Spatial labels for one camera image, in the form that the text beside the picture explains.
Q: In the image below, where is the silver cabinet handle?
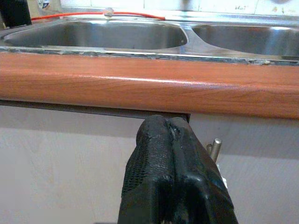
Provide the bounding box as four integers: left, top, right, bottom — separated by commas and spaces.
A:
206, 138, 222, 164

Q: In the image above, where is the white cabinet door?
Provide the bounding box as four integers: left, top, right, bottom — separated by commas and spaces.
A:
190, 113, 299, 224
0, 100, 190, 224

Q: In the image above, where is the red cable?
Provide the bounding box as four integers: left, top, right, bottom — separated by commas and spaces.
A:
31, 11, 166, 21

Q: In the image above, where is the stainless steel double sink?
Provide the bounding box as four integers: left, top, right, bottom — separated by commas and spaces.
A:
0, 7, 299, 66

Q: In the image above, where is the black container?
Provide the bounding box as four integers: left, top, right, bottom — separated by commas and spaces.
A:
0, 0, 32, 27

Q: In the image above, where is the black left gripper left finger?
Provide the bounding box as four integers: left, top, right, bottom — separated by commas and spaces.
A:
118, 115, 175, 224

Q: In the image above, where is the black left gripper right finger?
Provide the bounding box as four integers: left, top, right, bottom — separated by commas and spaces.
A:
158, 116, 239, 224

